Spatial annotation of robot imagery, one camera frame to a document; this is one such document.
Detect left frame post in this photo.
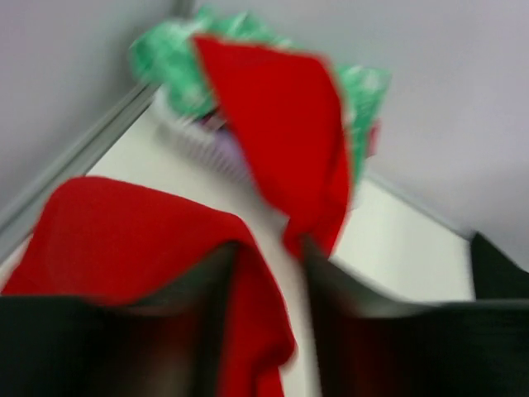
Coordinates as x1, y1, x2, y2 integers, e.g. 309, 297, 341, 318
1, 1, 193, 255

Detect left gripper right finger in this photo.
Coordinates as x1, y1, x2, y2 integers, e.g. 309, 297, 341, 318
303, 239, 528, 396

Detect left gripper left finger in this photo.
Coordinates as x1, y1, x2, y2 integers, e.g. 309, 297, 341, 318
1, 242, 239, 396

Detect red trousers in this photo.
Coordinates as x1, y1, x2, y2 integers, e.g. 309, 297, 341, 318
1, 36, 350, 396

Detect white laundry basket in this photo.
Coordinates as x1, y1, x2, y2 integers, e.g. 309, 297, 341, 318
149, 86, 253, 186

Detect green tie-dye garment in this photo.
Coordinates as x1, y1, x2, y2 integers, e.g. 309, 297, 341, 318
129, 8, 390, 180

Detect folded black trousers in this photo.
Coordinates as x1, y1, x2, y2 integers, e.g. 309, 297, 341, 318
469, 233, 529, 299

